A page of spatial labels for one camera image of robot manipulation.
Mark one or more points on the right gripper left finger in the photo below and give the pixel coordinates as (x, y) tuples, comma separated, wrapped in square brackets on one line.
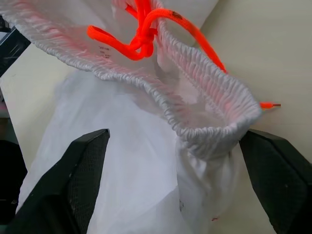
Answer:
[(56, 185)]

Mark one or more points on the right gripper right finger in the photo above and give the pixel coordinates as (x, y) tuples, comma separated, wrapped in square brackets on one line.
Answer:
[(282, 180)]

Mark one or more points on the open laptop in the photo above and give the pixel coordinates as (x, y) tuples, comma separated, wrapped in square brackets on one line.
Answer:
[(11, 53)]

